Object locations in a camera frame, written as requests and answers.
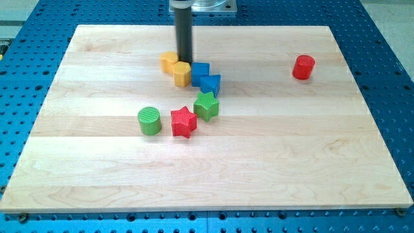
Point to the yellow heart block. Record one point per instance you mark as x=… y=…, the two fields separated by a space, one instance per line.
x=167 y=60

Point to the yellow hexagon block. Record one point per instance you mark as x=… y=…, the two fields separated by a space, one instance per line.
x=182 y=74

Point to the green star block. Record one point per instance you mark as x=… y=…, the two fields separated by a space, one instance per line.
x=206 y=106

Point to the red star block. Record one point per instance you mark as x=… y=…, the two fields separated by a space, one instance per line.
x=183 y=122

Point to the blue triangle block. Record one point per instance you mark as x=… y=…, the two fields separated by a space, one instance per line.
x=211 y=84

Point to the blue cube block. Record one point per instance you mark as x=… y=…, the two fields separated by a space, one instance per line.
x=199 y=70

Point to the green cylinder block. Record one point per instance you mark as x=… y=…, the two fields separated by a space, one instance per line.
x=149 y=120

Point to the light wooden board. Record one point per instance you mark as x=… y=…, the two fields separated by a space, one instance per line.
x=277 y=143

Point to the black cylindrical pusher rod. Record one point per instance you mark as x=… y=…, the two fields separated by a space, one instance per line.
x=183 y=30

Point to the red cylinder block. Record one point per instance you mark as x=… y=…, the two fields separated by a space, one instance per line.
x=303 y=67

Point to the silver robot mounting plate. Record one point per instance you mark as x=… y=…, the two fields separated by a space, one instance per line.
x=204 y=6

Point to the blue perforated metal base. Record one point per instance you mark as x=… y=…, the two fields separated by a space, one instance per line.
x=386 y=83

